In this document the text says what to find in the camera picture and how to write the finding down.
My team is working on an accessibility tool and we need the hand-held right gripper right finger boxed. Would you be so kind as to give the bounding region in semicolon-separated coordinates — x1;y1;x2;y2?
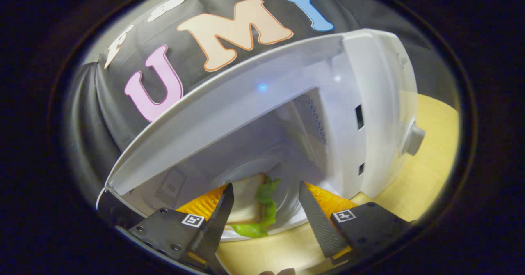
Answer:
298;181;413;265

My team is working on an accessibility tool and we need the white microwave oven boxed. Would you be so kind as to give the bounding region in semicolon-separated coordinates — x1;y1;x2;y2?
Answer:
96;28;426;243

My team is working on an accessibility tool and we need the lettuce sandwich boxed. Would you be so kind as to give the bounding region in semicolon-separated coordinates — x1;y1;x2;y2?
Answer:
225;173;282;239

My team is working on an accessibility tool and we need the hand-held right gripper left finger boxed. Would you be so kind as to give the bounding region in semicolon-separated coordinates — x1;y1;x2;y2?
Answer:
127;183;235;275

